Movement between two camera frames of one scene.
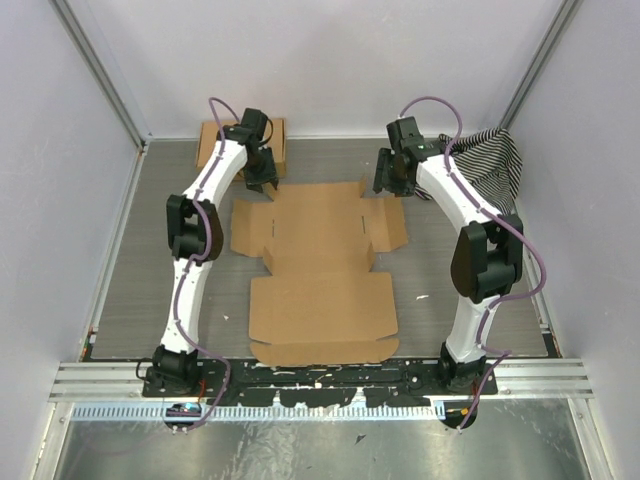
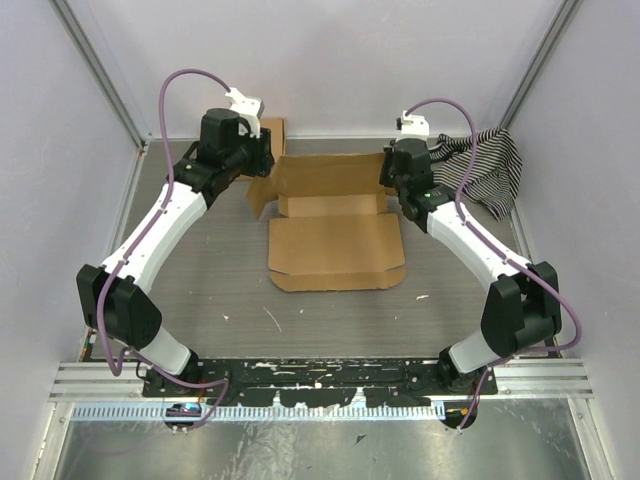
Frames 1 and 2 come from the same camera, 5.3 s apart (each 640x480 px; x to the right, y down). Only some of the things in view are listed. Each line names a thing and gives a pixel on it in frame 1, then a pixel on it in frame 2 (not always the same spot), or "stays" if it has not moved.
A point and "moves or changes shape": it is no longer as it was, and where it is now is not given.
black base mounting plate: x=245 y=380 stays
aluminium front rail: x=526 y=379 stays
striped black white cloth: x=490 y=161 stays
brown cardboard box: x=321 y=304 moves or changes shape
